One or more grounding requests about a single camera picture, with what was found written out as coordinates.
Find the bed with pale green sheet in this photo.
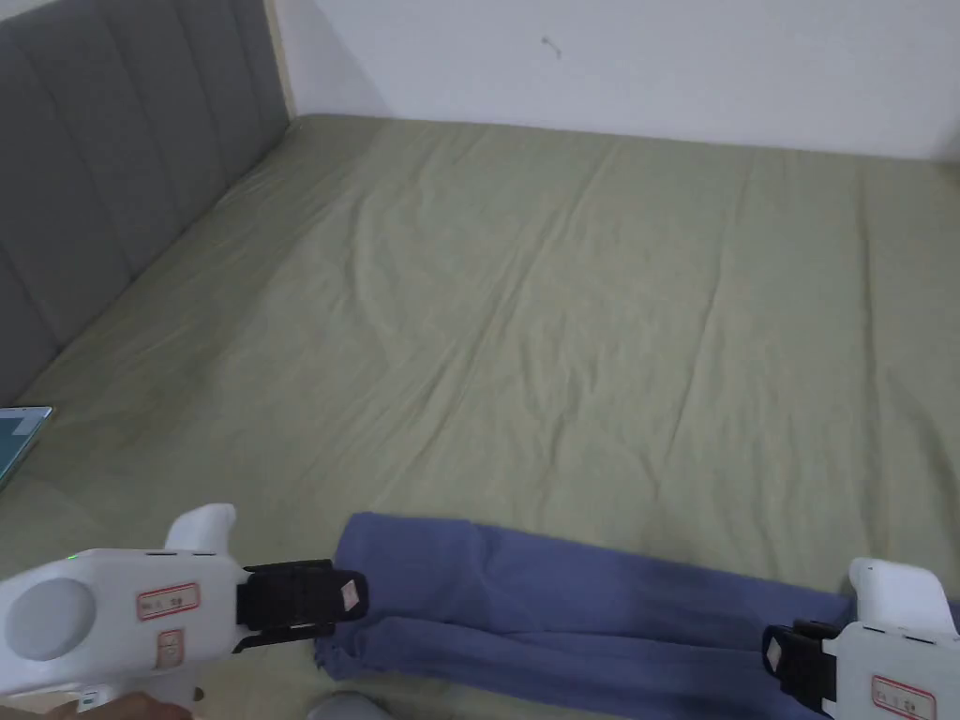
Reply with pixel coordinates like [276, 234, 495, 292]
[0, 112, 960, 720]

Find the phone with pale screen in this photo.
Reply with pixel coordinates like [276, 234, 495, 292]
[0, 405, 55, 494]

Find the person's left hand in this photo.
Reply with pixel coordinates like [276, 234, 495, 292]
[71, 691, 193, 720]

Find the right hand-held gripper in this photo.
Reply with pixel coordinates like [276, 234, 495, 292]
[760, 557, 960, 720]

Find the blue garment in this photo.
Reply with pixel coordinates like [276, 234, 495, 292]
[310, 512, 960, 720]

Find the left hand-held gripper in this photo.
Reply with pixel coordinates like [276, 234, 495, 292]
[0, 502, 370, 720]

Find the grey padded headboard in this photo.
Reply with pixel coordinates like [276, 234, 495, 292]
[0, 0, 292, 408]

